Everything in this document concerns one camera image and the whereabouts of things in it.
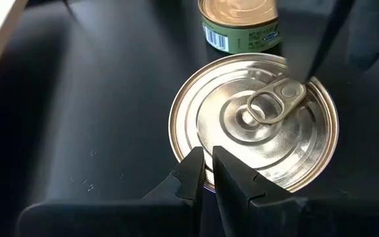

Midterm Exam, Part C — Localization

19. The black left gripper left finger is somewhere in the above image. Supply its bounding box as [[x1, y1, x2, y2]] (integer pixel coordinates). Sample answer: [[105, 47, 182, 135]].
[[16, 147, 206, 237]]

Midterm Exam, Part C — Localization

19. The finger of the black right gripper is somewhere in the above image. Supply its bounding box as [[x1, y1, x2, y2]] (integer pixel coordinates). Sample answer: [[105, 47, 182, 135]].
[[347, 0, 379, 69], [276, 0, 357, 84]]

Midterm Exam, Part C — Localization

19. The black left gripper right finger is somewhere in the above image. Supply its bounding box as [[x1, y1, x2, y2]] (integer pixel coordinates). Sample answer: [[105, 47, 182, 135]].
[[213, 146, 379, 237]]

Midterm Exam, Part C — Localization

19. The green albacore tuna can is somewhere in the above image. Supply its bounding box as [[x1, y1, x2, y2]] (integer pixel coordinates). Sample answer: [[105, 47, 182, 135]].
[[168, 52, 340, 194], [198, 0, 283, 55]]

